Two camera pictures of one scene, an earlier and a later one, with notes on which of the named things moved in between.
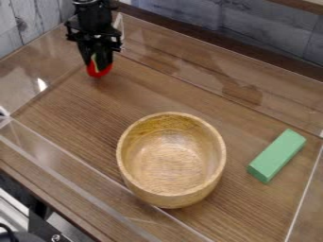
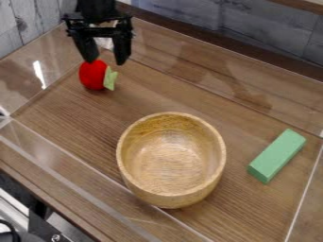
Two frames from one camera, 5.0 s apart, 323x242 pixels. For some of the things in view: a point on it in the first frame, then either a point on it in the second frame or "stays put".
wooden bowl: [171, 158] stays put
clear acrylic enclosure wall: [192, 146] stays put
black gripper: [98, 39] to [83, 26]
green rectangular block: [275, 157] stays put
